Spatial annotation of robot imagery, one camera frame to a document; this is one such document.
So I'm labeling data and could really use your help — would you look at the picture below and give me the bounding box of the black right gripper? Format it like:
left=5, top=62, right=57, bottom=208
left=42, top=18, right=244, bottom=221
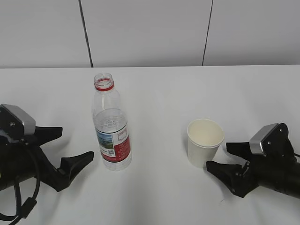
left=206, top=142, right=300, bottom=198

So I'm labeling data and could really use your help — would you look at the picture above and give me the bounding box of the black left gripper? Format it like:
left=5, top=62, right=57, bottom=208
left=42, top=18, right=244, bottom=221
left=0, top=127, right=94, bottom=191

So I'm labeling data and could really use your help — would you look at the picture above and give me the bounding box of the white paper cup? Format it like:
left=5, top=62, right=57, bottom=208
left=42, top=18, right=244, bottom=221
left=187, top=119, right=225, bottom=168

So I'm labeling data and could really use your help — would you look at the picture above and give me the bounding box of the clear plastic water bottle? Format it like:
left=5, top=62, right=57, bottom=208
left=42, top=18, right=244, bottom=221
left=91, top=73, right=132, bottom=171

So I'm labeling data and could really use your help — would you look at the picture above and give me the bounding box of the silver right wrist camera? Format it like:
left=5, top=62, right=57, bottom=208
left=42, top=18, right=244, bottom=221
left=249, top=123, right=289, bottom=156

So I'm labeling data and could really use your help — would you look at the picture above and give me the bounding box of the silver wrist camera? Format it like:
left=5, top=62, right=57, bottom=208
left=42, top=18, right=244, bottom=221
left=249, top=123, right=289, bottom=156
left=0, top=104, right=36, bottom=140

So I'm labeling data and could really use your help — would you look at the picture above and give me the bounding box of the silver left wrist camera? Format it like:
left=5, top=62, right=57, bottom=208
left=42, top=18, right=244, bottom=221
left=0, top=104, right=36, bottom=140

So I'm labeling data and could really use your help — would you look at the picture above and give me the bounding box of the black left camera cable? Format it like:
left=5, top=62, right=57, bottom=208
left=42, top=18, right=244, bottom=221
left=0, top=145, right=40, bottom=222

